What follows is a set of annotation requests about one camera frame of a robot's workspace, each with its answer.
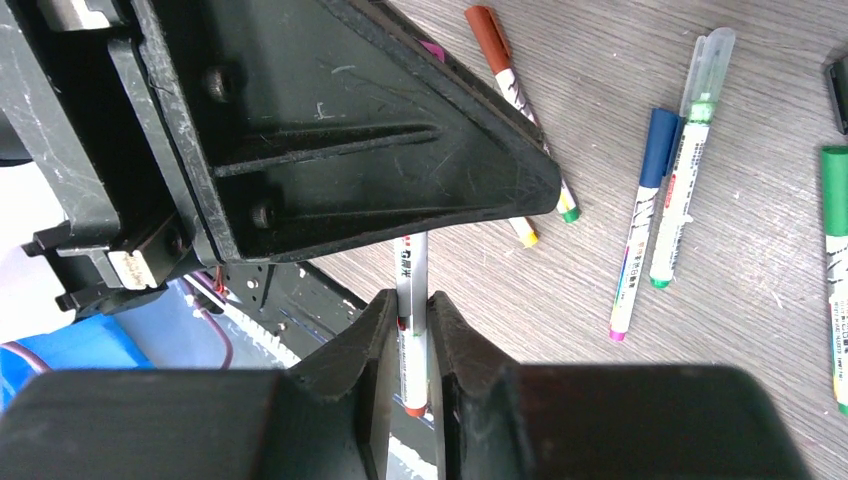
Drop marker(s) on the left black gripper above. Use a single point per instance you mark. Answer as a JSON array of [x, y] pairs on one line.
[[108, 99]]

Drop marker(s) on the clear capped green marker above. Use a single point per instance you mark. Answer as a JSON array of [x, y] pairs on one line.
[[707, 72]]

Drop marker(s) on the magenta capped marker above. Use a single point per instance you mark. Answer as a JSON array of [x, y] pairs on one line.
[[411, 278]]

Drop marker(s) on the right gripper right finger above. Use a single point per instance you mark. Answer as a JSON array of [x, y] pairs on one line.
[[499, 419]]

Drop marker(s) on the brown capped marker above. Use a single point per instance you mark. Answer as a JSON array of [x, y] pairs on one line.
[[494, 45]]

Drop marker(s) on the yellow capped marker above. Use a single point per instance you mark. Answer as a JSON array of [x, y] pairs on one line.
[[524, 230]]

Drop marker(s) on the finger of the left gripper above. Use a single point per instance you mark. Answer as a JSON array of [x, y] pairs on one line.
[[306, 128]]

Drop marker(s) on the blue capped marker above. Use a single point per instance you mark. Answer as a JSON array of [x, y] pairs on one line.
[[661, 141]]

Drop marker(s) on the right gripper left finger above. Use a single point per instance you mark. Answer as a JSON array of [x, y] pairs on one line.
[[139, 424]]

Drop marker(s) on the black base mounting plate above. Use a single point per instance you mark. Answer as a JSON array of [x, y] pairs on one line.
[[291, 305]]

